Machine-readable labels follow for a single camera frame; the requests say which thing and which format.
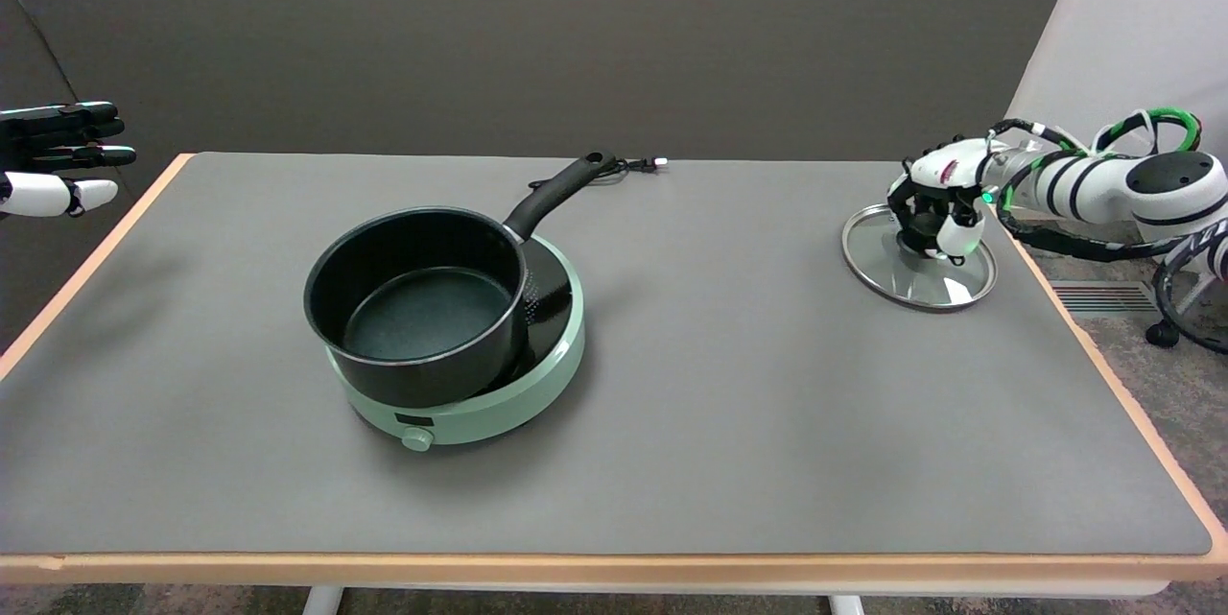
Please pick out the black and white left hand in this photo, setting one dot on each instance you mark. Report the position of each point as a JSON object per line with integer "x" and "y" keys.
{"x": 58, "y": 154}

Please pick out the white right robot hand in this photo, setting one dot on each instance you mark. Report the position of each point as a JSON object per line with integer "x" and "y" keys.
{"x": 938, "y": 202}

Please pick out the glass pot lid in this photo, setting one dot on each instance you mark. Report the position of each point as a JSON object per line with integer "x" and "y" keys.
{"x": 911, "y": 274}

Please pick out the floor vent grille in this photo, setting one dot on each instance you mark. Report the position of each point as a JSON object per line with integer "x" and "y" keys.
{"x": 1103, "y": 296}

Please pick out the grey table mat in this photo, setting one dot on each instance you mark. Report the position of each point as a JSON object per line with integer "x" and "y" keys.
{"x": 767, "y": 404}

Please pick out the white table leg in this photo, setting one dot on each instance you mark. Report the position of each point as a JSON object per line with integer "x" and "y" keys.
{"x": 846, "y": 603}
{"x": 322, "y": 600}

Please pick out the mint green induction cooker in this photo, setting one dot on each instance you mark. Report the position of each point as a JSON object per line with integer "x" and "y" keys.
{"x": 537, "y": 356}

